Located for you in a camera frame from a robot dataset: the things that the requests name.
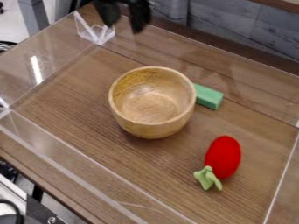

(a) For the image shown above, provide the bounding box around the clear acrylic tray enclosure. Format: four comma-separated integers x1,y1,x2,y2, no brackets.
0,8,299,224

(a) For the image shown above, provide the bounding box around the green rectangular block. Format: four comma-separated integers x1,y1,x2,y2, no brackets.
193,84,224,110

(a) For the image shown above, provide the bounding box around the black cable bottom left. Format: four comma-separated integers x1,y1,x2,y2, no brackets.
0,199,24,224

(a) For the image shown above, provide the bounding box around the red plush strawberry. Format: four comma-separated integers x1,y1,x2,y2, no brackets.
193,136,242,190

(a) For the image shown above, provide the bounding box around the wooden bowl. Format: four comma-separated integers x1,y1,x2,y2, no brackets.
108,66,196,139

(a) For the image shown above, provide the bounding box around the clear acrylic corner bracket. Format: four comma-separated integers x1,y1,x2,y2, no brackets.
73,10,115,46

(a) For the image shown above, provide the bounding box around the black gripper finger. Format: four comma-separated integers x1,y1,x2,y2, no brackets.
128,0,152,34
93,0,120,27

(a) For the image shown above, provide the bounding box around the black table leg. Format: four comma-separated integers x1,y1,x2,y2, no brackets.
32,185,43,202

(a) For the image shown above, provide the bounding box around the black metal bracket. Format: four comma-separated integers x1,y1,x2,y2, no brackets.
24,196,67,224

